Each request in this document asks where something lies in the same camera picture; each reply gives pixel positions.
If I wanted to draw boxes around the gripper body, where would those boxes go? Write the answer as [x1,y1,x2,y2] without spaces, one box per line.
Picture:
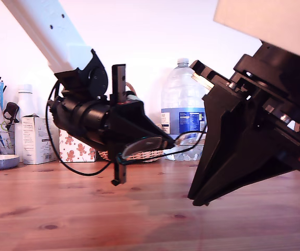
[91,64,127,187]

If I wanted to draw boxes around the black-framed glasses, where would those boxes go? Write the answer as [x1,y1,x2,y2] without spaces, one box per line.
[117,130,208,166]

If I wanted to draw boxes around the gingerbread print tissue box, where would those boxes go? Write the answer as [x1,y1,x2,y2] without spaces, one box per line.
[59,129,98,163]

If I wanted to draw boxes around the large clear water bottle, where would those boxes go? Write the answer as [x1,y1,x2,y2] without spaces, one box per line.
[161,58,207,162]

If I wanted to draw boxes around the white printed carton box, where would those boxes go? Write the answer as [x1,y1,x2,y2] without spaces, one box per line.
[21,115,59,165]

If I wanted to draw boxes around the white metal bottle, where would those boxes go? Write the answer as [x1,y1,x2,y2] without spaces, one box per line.
[15,84,39,163]

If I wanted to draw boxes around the black bottle opener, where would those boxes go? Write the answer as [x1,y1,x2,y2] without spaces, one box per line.
[3,102,21,131]

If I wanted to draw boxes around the wicker basket with handle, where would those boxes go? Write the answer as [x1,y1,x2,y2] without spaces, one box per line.
[97,82,165,163]

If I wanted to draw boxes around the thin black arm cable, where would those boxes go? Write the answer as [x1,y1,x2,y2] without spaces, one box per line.
[46,81,113,177]

